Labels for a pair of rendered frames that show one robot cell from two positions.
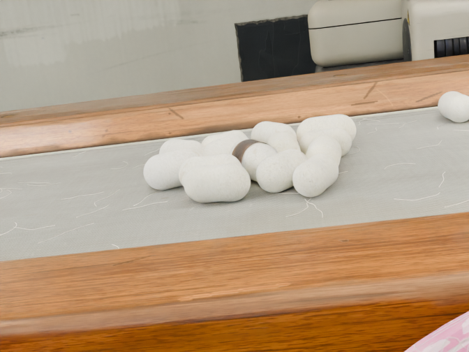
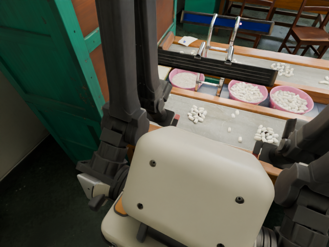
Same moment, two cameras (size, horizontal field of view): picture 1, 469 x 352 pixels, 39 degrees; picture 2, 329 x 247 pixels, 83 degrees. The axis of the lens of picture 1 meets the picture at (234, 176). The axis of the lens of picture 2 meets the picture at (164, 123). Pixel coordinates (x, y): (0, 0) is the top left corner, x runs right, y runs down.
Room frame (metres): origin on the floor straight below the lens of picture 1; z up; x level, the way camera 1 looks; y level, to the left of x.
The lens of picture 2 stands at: (1.14, -0.42, 1.62)
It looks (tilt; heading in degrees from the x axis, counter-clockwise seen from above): 50 degrees down; 195
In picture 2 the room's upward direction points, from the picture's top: straight up
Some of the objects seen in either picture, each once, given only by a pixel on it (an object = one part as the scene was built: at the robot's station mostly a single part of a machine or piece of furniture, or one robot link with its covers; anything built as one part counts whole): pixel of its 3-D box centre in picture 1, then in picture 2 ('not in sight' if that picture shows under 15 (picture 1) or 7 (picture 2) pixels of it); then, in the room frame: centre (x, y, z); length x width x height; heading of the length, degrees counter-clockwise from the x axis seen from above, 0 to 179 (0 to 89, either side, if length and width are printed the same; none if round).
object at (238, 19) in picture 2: not in sight; (218, 51); (-0.20, -0.36, 0.90); 0.20 x 0.19 x 0.45; 86
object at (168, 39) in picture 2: not in sight; (167, 42); (-0.37, -0.80, 0.83); 0.30 x 0.06 x 0.07; 176
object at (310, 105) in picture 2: not in sight; (287, 103); (0.04, 0.16, 0.72); 0.27 x 0.27 x 0.10
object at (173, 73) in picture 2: not in sight; (186, 81); (-0.01, -0.55, 0.72); 0.27 x 0.27 x 0.10
